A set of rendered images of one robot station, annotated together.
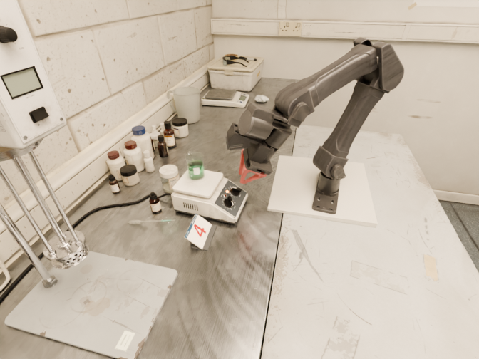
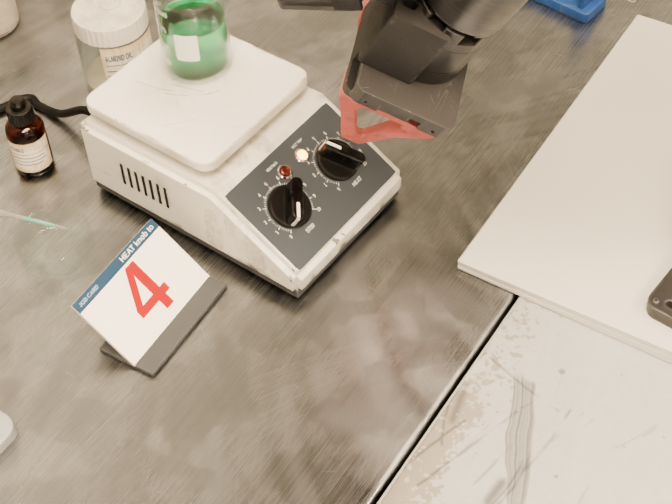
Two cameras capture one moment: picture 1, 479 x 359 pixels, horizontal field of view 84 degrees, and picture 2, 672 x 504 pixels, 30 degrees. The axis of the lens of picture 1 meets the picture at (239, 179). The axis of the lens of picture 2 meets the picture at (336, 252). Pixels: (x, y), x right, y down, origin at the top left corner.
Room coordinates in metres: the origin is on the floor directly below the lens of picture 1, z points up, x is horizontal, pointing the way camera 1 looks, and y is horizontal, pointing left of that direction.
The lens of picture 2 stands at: (0.04, -0.21, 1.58)
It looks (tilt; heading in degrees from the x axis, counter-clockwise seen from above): 49 degrees down; 21
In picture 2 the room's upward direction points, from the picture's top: 2 degrees counter-clockwise
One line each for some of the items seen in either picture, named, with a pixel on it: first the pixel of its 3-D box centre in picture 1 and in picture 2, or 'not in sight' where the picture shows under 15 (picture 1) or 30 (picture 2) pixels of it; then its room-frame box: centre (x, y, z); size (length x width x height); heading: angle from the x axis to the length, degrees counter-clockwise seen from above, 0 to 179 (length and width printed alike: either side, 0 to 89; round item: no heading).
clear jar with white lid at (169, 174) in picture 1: (170, 179); (116, 47); (0.72, 0.23, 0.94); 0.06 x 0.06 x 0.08
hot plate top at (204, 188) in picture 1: (199, 181); (197, 91); (0.65, 0.12, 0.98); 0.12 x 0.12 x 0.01; 73
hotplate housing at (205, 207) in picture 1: (207, 194); (230, 148); (0.64, 0.10, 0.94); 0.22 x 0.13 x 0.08; 73
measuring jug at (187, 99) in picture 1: (184, 105); not in sight; (1.30, 0.27, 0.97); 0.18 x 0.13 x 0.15; 75
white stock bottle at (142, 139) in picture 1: (142, 143); not in sight; (0.92, 0.38, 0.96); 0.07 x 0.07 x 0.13
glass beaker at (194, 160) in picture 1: (194, 165); (191, 21); (0.67, 0.13, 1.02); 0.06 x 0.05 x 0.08; 41
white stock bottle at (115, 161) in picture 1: (116, 165); not in sight; (0.79, 0.43, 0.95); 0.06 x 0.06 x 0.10
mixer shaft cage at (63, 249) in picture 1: (43, 206); not in sight; (0.33, 0.32, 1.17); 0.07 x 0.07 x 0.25
